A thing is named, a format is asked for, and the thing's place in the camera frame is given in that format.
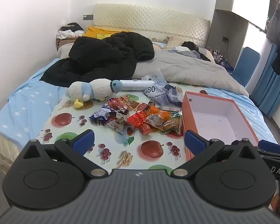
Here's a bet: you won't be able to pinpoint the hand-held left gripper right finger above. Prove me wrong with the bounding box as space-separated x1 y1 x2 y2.
174 129 260 178

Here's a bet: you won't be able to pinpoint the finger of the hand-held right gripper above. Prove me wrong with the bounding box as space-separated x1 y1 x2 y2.
257 139 280 160

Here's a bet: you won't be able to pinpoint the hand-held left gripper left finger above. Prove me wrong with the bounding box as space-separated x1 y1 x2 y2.
21 129 108 178

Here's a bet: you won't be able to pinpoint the orange cardboard box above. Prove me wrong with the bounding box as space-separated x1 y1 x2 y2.
181 91 259 162

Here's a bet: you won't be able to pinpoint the pile of snack packets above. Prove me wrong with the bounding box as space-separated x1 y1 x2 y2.
89 94 183 137

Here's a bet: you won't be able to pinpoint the fruit-print plastic mat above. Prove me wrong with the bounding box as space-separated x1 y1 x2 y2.
37 79 210 176

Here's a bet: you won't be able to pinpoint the white and blue plush penguin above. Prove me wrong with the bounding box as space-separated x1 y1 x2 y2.
65 79 124 109

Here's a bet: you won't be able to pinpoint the crumpled clear plastic bag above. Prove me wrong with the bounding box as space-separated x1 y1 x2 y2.
141 68 183 108

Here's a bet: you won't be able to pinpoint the blue curtain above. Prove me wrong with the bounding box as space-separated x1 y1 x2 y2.
251 43 280 119

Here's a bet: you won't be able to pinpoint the light blue bed sheet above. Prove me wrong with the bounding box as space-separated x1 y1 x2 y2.
0 57 279 150

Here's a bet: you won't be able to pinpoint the white cylindrical tube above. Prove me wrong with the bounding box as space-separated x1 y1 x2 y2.
119 79 155 91

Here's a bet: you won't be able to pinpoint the grey duvet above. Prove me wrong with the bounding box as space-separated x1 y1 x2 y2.
132 49 250 97

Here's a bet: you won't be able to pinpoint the black puffer jacket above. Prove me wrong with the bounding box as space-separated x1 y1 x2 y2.
40 31 155 88

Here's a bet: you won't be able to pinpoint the beige bed base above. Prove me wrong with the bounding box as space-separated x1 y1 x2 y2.
0 131 22 175

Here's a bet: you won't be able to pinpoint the blue chair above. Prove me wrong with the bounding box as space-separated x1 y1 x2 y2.
231 47 260 87

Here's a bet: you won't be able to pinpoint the small bottles on desk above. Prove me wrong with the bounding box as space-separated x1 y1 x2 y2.
211 49 225 62

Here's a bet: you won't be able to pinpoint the white pillow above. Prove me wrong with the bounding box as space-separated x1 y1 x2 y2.
56 44 74 59

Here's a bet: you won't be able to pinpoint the dark clothes heap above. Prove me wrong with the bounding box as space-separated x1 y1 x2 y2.
168 41 216 62

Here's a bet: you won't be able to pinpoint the brown cardboard box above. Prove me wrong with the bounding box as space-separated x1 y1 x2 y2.
56 37 80 50

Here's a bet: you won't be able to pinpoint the yellow pillow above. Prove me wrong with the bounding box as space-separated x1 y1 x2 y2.
83 26 131 39

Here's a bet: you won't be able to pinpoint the pile of folded clothes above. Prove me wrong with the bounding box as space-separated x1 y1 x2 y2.
57 23 85 40

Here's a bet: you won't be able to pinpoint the hanging dark clothes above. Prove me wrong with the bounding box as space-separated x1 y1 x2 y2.
266 2 280 75

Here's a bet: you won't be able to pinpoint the cream quilted headboard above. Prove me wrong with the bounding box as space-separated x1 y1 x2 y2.
93 3 211 49

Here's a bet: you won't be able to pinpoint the white overhead cabinet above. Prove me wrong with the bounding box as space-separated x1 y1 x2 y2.
231 0 272 31

